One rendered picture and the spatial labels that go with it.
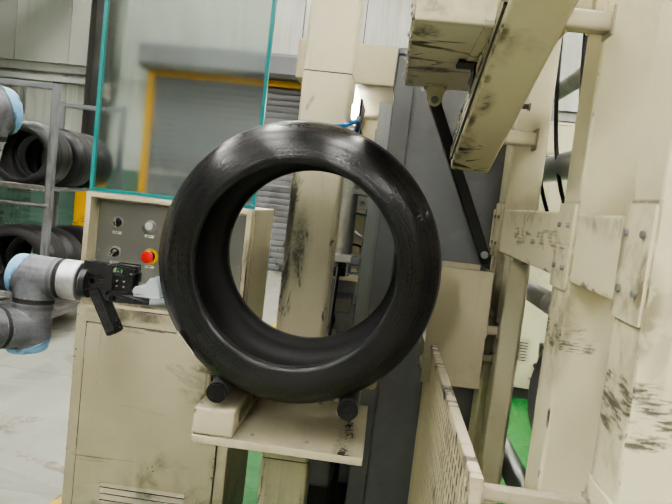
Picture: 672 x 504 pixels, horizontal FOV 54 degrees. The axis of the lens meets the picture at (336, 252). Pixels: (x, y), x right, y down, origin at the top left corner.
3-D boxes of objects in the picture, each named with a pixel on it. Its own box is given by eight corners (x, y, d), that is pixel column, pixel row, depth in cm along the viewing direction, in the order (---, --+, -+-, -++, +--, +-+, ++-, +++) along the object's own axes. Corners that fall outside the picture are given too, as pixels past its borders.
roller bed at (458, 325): (416, 363, 186) (429, 258, 183) (469, 369, 185) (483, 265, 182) (419, 382, 166) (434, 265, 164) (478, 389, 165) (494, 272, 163)
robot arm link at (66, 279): (53, 301, 145) (73, 294, 155) (74, 304, 145) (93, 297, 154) (56, 260, 144) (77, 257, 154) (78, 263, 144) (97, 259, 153)
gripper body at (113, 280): (131, 268, 144) (78, 260, 144) (128, 307, 144) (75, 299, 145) (144, 264, 151) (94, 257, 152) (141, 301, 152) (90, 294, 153)
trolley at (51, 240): (45, 308, 615) (61, 100, 599) (111, 316, 612) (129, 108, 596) (-46, 337, 483) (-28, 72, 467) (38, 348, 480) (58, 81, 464)
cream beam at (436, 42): (401, 86, 166) (408, 27, 165) (501, 96, 165) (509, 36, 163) (409, 19, 106) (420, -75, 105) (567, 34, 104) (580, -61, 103)
